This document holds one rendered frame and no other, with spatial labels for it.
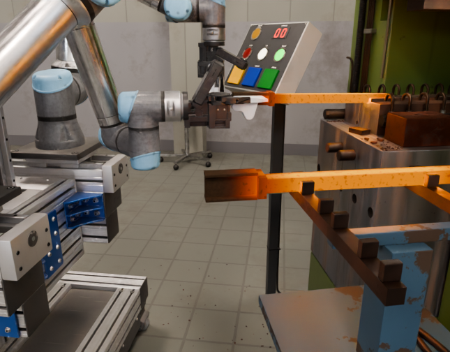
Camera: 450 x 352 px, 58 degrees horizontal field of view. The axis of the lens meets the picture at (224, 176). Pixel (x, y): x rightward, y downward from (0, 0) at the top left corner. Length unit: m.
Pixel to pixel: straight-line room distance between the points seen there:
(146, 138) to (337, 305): 0.57
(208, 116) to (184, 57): 3.04
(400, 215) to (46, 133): 1.03
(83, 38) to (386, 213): 0.81
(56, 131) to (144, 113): 0.43
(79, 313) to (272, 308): 0.96
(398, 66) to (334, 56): 2.80
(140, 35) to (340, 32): 1.93
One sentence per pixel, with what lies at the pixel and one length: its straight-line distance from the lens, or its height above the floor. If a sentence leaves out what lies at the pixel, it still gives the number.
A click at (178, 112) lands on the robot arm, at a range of 0.99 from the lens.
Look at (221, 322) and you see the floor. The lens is 1.84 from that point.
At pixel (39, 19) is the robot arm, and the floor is 1.18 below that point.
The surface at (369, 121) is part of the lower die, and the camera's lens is 1.12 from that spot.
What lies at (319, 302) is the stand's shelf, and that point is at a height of 0.67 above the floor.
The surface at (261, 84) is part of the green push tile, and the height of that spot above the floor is 0.99.
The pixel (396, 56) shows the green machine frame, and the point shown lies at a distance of 1.37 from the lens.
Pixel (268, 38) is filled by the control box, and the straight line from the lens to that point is 1.63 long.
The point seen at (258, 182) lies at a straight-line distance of 0.62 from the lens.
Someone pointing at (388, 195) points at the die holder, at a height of 0.81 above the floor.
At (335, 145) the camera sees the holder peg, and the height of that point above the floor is 0.88.
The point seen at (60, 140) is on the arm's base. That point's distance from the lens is 1.35.
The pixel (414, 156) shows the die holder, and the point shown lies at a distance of 0.98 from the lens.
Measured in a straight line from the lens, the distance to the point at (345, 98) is 1.10.
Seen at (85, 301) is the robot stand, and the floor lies 0.21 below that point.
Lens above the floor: 1.14
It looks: 19 degrees down
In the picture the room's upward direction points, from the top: straight up
